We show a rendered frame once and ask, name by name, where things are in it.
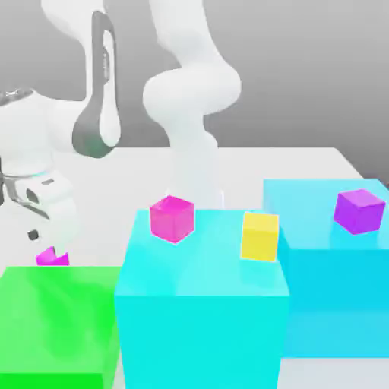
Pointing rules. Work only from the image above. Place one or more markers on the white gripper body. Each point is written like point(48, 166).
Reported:
point(57, 222)

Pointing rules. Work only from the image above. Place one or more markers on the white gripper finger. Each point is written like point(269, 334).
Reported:
point(59, 248)

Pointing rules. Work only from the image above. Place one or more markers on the small magenta cube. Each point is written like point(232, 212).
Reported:
point(45, 258)
point(171, 220)

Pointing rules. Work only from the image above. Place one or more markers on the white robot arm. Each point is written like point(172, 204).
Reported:
point(188, 91)

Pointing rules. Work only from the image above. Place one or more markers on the small yellow cube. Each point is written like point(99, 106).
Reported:
point(259, 237)

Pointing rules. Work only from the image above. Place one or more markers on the small purple cube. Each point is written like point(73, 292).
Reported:
point(358, 212)

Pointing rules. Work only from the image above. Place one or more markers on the large green box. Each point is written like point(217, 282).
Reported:
point(54, 322)

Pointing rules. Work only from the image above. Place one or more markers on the large cyan box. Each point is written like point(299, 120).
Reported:
point(200, 319)

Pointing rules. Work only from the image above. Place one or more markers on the large light blue box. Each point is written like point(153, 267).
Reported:
point(334, 288)

